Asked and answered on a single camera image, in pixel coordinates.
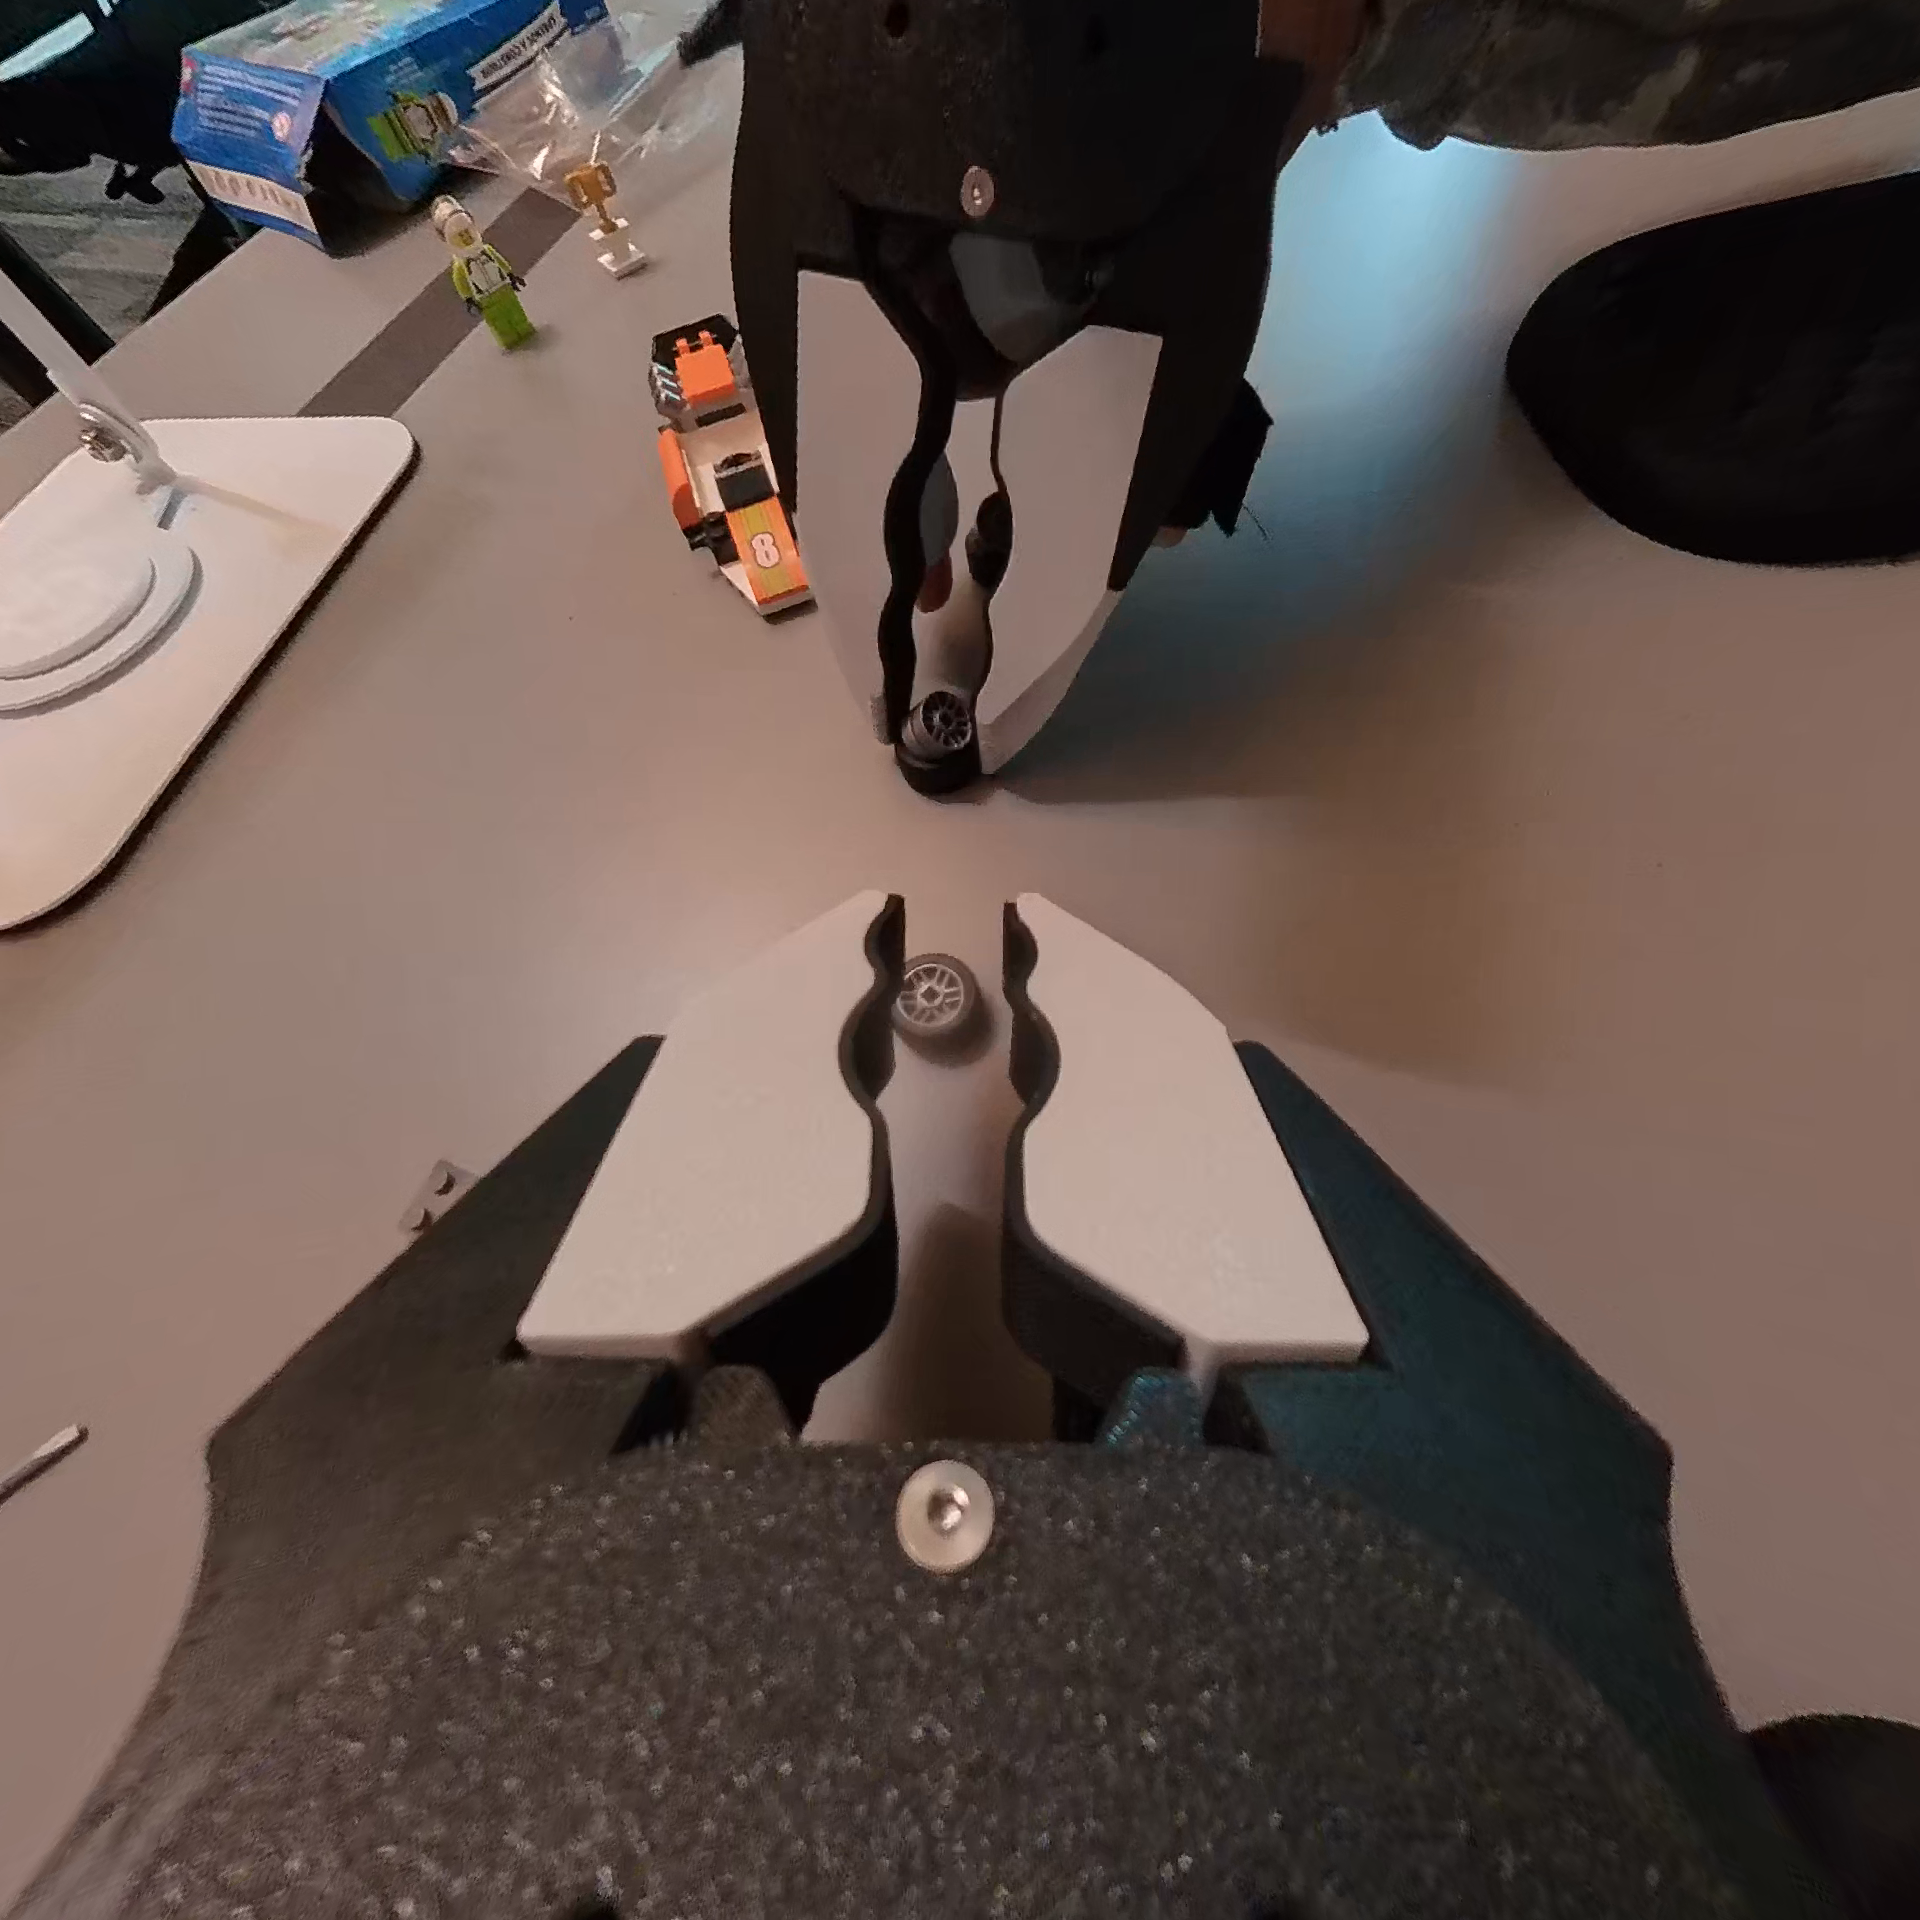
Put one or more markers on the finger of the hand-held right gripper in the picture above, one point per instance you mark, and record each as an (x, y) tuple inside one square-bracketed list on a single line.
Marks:
[(851, 451), (1083, 510)]

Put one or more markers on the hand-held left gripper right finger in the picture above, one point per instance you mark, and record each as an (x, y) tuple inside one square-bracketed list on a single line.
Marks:
[(1188, 1171)]

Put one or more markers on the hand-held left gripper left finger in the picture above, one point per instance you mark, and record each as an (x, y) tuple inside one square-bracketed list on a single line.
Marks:
[(722, 1171)]

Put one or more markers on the orange white lego car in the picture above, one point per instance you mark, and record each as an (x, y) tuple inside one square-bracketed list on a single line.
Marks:
[(737, 481)]

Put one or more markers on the black lego tire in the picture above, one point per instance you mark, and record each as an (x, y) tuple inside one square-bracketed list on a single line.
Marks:
[(913, 768)]

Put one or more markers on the grey lego plate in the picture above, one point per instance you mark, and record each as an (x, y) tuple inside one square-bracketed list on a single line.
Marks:
[(435, 1197)]

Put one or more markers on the gold lego trophy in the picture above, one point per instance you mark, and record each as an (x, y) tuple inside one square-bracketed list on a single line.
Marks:
[(604, 218)]

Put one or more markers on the green lego minifigure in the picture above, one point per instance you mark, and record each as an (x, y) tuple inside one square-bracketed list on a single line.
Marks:
[(482, 271)]

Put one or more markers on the blue lego box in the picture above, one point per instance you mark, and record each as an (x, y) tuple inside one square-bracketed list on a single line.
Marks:
[(332, 93)]

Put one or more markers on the clear plastic bag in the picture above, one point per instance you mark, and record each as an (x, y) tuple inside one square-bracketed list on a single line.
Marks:
[(602, 105)]

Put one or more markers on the white base plate with lever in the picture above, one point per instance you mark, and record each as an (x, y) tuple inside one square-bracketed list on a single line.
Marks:
[(182, 690)]

